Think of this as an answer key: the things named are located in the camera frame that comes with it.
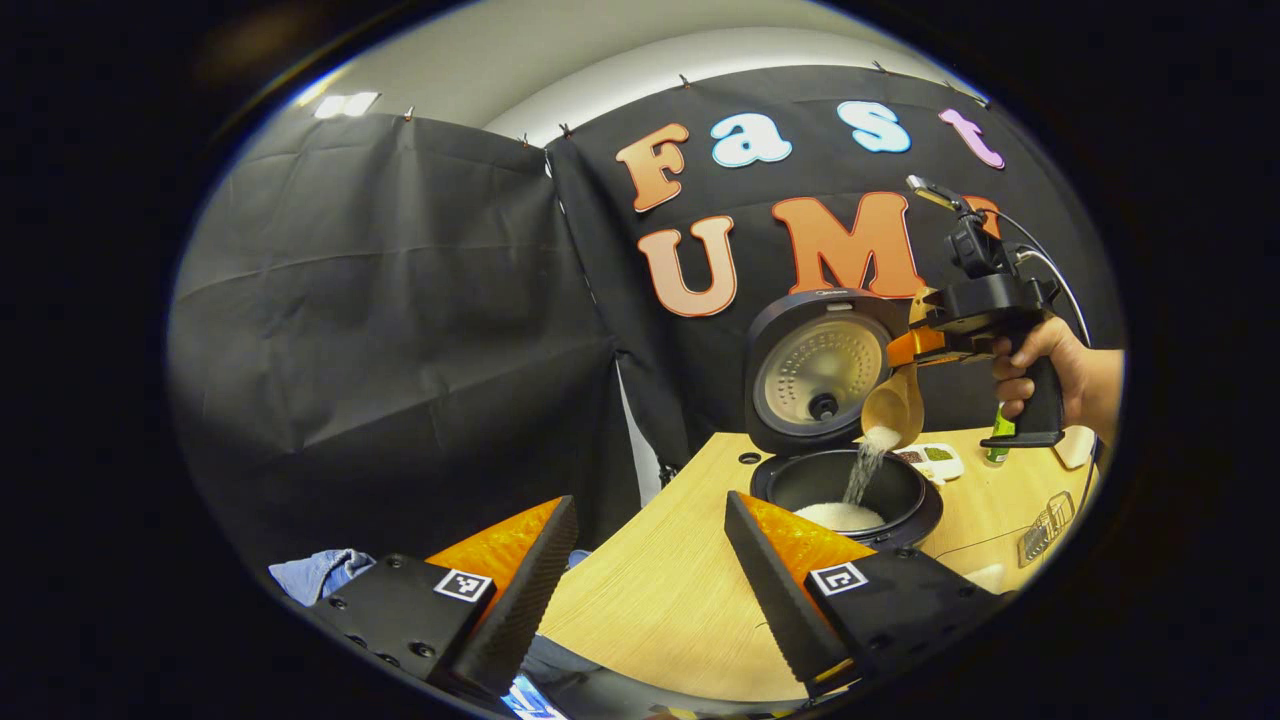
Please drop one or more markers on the ceiling light panel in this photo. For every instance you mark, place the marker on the ceiling light panel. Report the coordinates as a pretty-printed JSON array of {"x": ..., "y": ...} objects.
[{"x": 346, "y": 104}]

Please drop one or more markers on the blue cloth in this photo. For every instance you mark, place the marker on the blue cloth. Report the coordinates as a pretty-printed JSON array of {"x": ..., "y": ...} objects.
[{"x": 315, "y": 572}]

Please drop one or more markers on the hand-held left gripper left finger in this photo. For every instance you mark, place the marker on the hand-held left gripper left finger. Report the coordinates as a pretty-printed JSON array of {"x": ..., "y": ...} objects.
[{"x": 520, "y": 600}]

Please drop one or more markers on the black silver rice cooker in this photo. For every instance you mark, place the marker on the black silver rice cooker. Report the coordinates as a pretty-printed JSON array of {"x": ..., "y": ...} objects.
[{"x": 815, "y": 375}]

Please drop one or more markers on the wooden spoon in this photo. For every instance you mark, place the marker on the wooden spoon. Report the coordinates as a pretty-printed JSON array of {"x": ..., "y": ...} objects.
[{"x": 892, "y": 405}]

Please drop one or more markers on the white toaster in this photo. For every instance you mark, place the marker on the white toaster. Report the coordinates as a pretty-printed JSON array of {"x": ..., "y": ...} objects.
[{"x": 1075, "y": 447}]

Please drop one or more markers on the green label bottle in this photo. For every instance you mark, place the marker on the green label bottle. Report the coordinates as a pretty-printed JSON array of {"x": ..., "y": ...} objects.
[{"x": 1000, "y": 428}]

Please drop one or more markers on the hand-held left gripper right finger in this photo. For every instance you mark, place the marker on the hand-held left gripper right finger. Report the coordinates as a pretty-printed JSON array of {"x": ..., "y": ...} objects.
[{"x": 785, "y": 600}]

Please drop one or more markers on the white divided dish of beans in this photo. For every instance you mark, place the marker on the white divided dish of beans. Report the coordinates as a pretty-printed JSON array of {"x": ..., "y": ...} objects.
[{"x": 935, "y": 460}]

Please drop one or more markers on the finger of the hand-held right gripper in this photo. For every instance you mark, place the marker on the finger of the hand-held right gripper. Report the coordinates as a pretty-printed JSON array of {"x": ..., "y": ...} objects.
[
  {"x": 920, "y": 346},
  {"x": 923, "y": 308}
]

